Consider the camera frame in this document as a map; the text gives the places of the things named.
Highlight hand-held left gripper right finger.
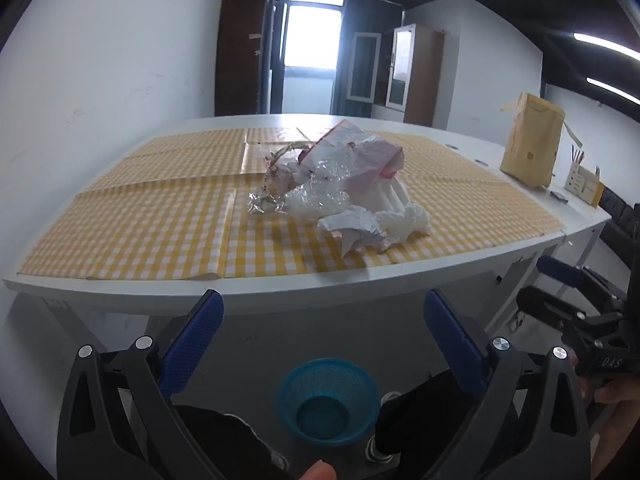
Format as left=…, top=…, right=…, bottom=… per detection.
left=424, top=289, right=591, bottom=480

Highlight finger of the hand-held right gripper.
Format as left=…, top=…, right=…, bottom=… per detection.
left=515, top=285, right=626, bottom=347
left=536, top=255, right=628, bottom=307

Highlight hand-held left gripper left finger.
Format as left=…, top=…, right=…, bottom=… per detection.
left=56, top=289, right=226, bottom=480

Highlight blue mesh wastebasket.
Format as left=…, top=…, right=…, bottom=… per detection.
left=277, top=357, right=382, bottom=447

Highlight white paper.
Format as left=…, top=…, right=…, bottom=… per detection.
left=317, top=205, right=388, bottom=259

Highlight clear plastic wrap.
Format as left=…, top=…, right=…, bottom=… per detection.
left=282, top=157, right=353, bottom=223

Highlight printed wrapper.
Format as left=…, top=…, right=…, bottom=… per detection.
left=262, top=141, right=316, bottom=193

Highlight pale pink plastic bag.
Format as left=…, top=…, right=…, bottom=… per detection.
left=345, top=140, right=405, bottom=196

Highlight person's right hand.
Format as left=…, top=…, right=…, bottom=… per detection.
left=591, top=379, right=640, bottom=480

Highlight person's left hand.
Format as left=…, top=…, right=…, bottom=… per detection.
left=292, top=461, right=337, bottom=480

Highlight black sofa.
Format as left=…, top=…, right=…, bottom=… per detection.
left=597, top=185, right=635, bottom=261

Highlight desk organizer with pens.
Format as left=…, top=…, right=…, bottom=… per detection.
left=564, top=145, right=606, bottom=208

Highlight white table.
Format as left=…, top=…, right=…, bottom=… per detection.
left=2, top=112, right=617, bottom=358

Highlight yellow checkered tablecloth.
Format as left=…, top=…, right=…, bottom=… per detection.
left=17, top=127, right=566, bottom=281

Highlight brown paper bag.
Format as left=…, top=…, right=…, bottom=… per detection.
left=500, top=92, right=583, bottom=191

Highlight ceiling light strip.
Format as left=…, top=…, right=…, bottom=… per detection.
left=586, top=77, right=640, bottom=107
left=574, top=32, right=640, bottom=59

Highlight wooden cabinet glass doors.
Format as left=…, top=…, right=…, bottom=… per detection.
left=345, top=24, right=446, bottom=128

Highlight bright glass balcony door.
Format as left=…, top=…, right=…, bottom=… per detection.
left=280, top=0, right=346, bottom=116

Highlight dark curtain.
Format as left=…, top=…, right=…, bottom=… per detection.
left=330, top=0, right=406, bottom=118

